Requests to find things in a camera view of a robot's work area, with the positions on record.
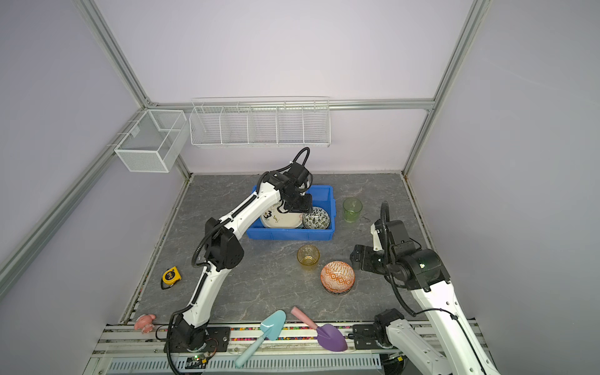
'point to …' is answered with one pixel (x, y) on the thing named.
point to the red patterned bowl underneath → (337, 276)
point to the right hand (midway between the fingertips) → (364, 260)
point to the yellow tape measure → (170, 276)
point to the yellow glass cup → (308, 256)
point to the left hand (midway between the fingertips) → (310, 212)
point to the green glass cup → (351, 209)
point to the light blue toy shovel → (270, 327)
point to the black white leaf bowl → (318, 219)
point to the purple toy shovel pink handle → (328, 336)
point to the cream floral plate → (273, 218)
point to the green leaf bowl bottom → (338, 293)
